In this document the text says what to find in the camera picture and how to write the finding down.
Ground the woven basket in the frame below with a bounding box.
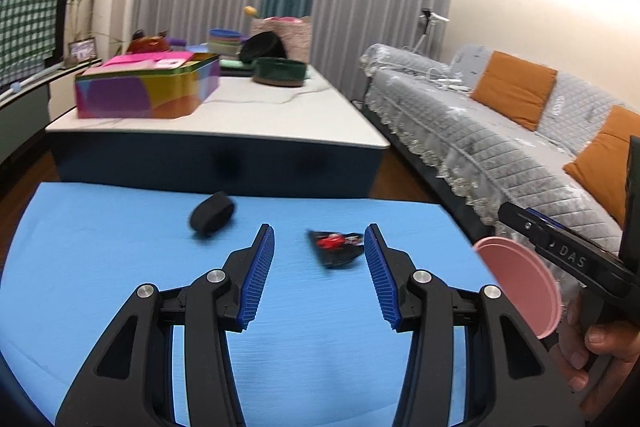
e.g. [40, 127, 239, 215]
[250, 15, 312, 64]

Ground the sofa with grey quilted cover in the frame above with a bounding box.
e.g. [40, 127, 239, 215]
[359, 42, 640, 253]

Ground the small photo frame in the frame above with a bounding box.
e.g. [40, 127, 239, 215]
[67, 38, 97, 65]

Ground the dark red ornament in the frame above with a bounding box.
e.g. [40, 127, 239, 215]
[127, 31, 171, 54]

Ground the black round pan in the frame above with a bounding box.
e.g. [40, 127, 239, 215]
[239, 32, 288, 62]

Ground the pink paper sheet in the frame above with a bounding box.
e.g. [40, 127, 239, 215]
[102, 52, 196, 68]

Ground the white rod with blue ball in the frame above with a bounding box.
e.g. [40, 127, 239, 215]
[0, 66, 66, 95]

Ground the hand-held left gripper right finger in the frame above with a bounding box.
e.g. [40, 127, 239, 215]
[364, 223, 585, 427]

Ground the black tape roll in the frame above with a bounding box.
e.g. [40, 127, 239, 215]
[189, 192, 237, 239]

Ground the dark green round pot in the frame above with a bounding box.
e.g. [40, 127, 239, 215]
[252, 57, 307, 88]

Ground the stack of coloured bowls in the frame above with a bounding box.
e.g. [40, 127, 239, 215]
[206, 28, 244, 58]

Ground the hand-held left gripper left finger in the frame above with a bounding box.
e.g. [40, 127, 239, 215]
[55, 223, 276, 427]

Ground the colourful tin box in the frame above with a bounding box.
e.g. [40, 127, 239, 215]
[75, 53, 221, 120]

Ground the blue table mat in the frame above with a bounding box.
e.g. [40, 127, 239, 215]
[0, 182, 506, 427]

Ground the person's right hand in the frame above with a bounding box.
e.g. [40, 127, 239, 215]
[555, 294, 640, 418]

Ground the bamboo plant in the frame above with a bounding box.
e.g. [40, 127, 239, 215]
[65, 0, 123, 45]

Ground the white floor lamp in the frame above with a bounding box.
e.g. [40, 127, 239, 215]
[412, 8, 451, 52]

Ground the white top coffee table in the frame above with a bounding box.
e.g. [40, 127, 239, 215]
[45, 64, 391, 198]

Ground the orange cushion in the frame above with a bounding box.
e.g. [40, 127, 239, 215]
[470, 51, 558, 132]
[562, 105, 636, 223]

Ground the black television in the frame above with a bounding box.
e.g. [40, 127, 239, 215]
[0, 0, 74, 102]

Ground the green folded cloth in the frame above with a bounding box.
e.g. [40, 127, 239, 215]
[220, 58, 256, 76]

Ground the television cabinet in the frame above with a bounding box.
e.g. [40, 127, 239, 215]
[0, 62, 101, 168]

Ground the pink plastic bin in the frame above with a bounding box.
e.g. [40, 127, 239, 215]
[472, 237, 560, 339]

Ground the green checked cloth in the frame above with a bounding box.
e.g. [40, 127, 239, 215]
[0, 0, 63, 80]

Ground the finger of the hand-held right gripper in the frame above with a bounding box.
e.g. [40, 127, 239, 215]
[498, 202, 563, 253]

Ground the black snack wrapper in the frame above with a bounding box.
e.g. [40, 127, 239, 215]
[306, 229, 366, 269]

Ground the white cable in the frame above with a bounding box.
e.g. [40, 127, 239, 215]
[425, 67, 473, 92]

